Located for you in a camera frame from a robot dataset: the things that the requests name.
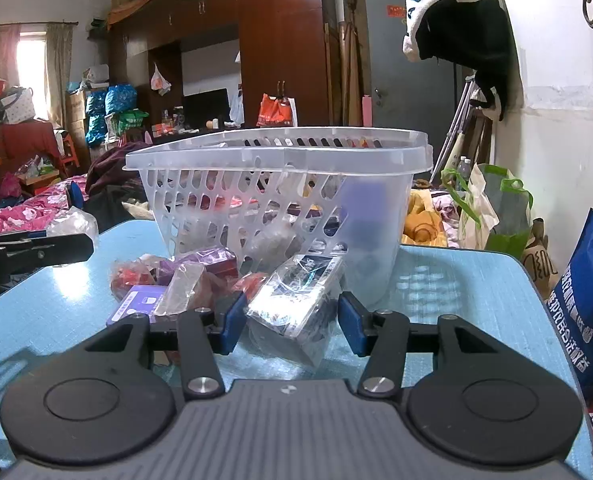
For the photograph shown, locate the brown paper bag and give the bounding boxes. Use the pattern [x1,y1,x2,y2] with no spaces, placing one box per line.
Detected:
[521,217,559,286]

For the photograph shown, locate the pink floral blanket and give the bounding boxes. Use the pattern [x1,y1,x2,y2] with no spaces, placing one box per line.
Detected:
[0,175,92,236]

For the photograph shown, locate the black-white packet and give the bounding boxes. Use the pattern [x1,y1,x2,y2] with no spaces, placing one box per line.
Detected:
[246,252,349,366]

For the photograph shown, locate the wooden boards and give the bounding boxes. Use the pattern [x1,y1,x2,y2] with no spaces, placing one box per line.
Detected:
[341,0,364,126]

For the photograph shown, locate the blue patterned bags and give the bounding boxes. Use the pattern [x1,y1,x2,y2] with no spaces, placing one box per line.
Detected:
[85,85,137,148]

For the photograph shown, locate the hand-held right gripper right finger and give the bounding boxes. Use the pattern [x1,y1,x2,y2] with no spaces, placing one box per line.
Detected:
[337,291,502,401]

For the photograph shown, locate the dark clothes pile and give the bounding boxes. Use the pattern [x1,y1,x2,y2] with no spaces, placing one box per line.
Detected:
[85,140,152,231]

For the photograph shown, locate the clear plastic bag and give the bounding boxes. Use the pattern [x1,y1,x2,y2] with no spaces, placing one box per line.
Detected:
[46,207,100,251]

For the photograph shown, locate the clear brown packet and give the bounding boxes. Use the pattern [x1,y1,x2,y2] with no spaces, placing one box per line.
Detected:
[154,262,227,318]

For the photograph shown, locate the black television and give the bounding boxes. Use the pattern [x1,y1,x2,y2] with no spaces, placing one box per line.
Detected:
[183,88,230,128]

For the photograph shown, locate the grey door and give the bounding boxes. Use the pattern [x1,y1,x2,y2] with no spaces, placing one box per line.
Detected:
[363,0,472,161]

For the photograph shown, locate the purple card box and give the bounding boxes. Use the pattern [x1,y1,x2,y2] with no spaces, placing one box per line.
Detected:
[105,284,170,328]

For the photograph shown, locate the red and white plastic bag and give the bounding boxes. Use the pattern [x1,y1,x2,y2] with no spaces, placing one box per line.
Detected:
[256,92,298,128]

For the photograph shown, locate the curtain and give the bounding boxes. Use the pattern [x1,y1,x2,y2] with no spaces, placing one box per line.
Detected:
[0,22,77,131]

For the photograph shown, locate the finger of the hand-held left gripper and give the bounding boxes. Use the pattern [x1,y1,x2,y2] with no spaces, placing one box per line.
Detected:
[0,232,94,268]

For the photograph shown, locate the metal crutches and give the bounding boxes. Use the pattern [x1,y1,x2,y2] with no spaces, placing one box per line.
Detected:
[429,74,482,186]

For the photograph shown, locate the clear plastic basket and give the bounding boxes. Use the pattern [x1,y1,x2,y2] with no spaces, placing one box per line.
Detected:
[125,127,434,311]

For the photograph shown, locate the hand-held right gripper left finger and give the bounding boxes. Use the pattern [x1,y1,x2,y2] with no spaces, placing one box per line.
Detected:
[84,291,250,402]

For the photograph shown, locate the purple packet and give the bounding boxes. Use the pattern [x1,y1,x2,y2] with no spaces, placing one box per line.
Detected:
[156,249,240,286]

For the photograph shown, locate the yellow blanket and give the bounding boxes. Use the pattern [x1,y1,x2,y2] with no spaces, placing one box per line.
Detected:
[403,190,449,248]

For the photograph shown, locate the white and black hoodie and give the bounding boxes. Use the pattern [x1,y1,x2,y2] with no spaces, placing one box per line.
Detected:
[402,0,512,121]

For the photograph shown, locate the green and white bag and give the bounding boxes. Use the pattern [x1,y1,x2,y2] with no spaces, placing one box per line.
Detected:
[441,162,534,261]

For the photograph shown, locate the pink and white plastic bag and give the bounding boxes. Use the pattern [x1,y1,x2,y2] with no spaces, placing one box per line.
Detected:
[150,62,172,97]

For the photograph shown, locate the dark red wooden wardrobe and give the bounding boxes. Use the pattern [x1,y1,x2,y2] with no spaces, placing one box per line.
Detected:
[107,0,342,131]

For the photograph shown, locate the blue tote bag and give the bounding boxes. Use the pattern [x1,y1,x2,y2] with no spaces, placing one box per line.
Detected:
[546,207,593,401]

